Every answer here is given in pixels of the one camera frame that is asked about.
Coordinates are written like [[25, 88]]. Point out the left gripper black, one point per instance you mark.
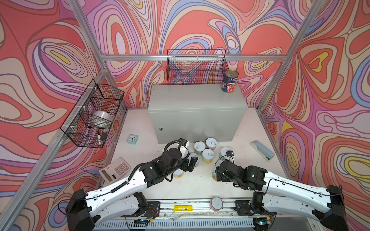
[[191, 167]]

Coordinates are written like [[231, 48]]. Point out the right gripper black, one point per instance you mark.
[[224, 178]]

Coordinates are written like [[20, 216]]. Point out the yellow peach can plastic lid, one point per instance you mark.
[[214, 175]]

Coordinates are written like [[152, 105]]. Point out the light blue spotted can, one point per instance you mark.
[[223, 154]]

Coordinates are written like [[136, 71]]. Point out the dark blue tomato can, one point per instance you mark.
[[229, 80]]

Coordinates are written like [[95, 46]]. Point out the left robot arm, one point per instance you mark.
[[124, 198]]

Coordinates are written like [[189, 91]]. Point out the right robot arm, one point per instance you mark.
[[273, 194]]

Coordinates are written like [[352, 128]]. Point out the white can teal label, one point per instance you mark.
[[196, 157]]

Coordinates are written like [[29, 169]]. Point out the white can green label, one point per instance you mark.
[[199, 147]]

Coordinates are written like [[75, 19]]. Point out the white can yellow orange label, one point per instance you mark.
[[178, 174]]

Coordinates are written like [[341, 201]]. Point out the white can red label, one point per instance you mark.
[[211, 143]]

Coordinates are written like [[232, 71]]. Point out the pink tape roll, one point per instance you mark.
[[216, 204]]

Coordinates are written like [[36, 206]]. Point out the grey green stapler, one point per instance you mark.
[[263, 151]]

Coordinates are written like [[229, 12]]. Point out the grey metal cabinet box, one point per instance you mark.
[[195, 112]]

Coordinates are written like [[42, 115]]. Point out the mint green small clock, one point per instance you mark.
[[132, 139]]

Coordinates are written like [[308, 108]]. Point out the white pink calculator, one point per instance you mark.
[[114, 171]]

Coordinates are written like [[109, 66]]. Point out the black marker pen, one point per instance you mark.
[[99, 138]]

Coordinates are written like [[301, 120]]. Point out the silver tape roll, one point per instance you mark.
[[101, 120]]

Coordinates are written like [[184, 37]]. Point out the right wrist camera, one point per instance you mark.
[[230, 153]]

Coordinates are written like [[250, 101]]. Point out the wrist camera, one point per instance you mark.
[[230, 153], [184, 143]]

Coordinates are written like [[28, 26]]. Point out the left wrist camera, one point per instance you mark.
[[184, 143]]

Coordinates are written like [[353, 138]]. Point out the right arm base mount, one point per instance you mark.
[[250, 208]]

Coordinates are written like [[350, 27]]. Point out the aluminium front rail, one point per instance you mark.
[[200, 208]]

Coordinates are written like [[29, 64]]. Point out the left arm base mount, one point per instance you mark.
[[152, 210]]

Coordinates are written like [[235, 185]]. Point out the back black wire basket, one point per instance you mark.
[[196, 66]]

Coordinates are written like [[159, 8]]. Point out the black wire basket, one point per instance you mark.
[[98, 96], [196, 66]]

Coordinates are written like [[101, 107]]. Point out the left black wire basket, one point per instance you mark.
[[98, 96]]

